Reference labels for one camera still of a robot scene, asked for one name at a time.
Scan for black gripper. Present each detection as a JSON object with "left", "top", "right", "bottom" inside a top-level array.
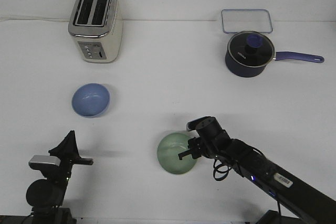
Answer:
[
  {"left": 41, "top": 130, "right": 93, "bottom": 181},
  {"left": 178, "top": 116, "right": 232, "bottom": 160}
]

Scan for green bowl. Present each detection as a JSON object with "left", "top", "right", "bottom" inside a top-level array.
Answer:
[{"left": 157, "top": 132, "right": 197, "bottom": 175}]

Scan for blue bowl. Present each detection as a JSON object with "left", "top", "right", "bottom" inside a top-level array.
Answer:
[{"left": 71, "top": 83, "right": 110, "bottom": 118}]

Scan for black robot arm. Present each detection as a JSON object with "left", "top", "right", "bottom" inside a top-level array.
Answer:
[
  {"left": 178, "top": 116, "right": 335, "bottom": 223},
  {"left": 26, "top": 130, "right": 93, "bottom": 223}
]

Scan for dark blue saucepan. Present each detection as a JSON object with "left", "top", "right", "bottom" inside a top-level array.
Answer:
[{"left": 225, "top": 51, "right": 324, "bottom": 78}]

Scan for glass pot lid blue knob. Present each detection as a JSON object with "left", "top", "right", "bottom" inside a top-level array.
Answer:
[{"left": 227, "top": 31, "right": 275, "bottom": 68}]

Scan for cream and steel toaster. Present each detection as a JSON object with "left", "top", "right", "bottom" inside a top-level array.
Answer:
[{"left": 68, "top": 0, "right": 123, "bottom": 63}]

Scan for clear blue-rimmed container lid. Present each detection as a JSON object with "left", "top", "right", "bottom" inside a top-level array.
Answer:
[{"left": 221, "top": 9, "right": 274, "bottom": 34}]

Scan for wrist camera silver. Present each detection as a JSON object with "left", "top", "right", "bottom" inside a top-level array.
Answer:
[
  {"left": 28, "top": 155, "right": 61, "bottom": 170},
  {"left": 186, "top": 116, "right": 210, "bottom": 132}
]

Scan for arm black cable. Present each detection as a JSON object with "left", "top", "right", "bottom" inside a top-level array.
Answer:
[{"left": 213, "top": 158, "right": 283, "bottom": 217}]

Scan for white toaster power cord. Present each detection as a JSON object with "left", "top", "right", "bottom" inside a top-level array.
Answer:
[{"left": 0, "top": 17, "right": 71, "bottom": 24}]

